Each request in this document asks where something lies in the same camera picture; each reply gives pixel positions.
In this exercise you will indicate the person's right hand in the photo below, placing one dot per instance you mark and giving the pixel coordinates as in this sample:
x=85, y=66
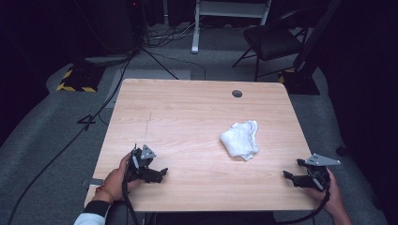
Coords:
x=333, y=197

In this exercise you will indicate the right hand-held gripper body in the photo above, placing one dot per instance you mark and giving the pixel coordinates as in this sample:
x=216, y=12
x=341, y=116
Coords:
x=319, y=178

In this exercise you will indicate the black folding chair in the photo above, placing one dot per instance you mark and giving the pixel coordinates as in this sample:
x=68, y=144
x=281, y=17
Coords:
x=272, y=42

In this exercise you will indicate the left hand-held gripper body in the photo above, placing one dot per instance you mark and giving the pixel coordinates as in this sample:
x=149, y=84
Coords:
x=137, y=165

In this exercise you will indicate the black caster wheel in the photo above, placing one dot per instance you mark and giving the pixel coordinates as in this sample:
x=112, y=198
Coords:
x=341, y=151

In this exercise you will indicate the black equipment cabinet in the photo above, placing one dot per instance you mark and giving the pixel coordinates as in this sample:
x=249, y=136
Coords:
x=112, y=25

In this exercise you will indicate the slanted black stand pole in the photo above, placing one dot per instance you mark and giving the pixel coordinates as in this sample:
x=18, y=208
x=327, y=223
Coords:
x=316, y=34

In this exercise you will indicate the round grey table grommet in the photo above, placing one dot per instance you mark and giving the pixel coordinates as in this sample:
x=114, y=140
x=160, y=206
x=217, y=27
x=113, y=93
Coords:
x=237, y=93

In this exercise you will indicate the white metal desk frame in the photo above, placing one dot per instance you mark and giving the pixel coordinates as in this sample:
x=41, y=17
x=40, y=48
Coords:
x=231, y=9

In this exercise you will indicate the person's left hand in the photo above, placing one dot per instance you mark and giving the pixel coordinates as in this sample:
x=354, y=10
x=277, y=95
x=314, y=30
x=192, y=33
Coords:
x=114, y=182

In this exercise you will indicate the white towel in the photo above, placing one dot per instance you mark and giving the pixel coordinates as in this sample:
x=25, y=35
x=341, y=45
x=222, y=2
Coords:
x=240, y=140

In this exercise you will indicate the person's dark-clothed legs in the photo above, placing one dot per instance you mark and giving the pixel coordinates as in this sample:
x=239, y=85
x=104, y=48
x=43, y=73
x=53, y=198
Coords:
x=117, y=215

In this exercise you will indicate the grey tape strip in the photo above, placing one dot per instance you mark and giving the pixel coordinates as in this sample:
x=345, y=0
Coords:
x=95, y=182

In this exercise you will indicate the black yellow striped base plate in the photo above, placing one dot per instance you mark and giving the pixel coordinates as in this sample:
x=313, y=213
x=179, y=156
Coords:
x=81, y=79
x=300, y=82

